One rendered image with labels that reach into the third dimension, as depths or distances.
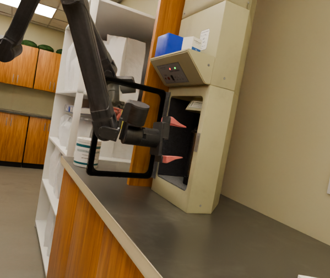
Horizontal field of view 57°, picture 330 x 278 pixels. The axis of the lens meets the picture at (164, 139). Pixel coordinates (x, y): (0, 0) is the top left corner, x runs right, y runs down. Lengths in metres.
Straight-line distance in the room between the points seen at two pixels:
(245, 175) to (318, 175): 0.39
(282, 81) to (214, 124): 0.46
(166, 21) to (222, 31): 0.39
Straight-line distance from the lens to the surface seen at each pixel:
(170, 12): 1.50
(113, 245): 1.04
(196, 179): 1.13
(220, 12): 1.20
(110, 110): 0.87
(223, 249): 0.90
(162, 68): 1.29
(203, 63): 1.11
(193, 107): 1.22
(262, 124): 1.50
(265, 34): 1.65
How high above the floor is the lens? 1.25
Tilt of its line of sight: 3 degrees down
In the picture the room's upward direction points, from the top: 10 degrees clockwise
